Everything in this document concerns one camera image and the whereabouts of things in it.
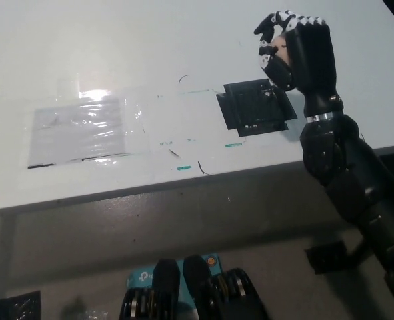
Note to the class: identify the clear taped plastic sheet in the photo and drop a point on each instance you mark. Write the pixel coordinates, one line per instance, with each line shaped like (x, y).
(81, 133)

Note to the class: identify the black floor tape patch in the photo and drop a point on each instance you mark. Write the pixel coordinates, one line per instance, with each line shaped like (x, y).
(18, 306)
(326, 256)

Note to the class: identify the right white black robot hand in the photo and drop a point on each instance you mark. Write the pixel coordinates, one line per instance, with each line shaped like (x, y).
(311, 60)

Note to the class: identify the pink dumpling toy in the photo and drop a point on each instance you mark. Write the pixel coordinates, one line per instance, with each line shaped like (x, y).
(280, 46)

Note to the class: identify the black square mask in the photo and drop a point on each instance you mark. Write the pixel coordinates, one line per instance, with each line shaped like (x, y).
(250, 106)

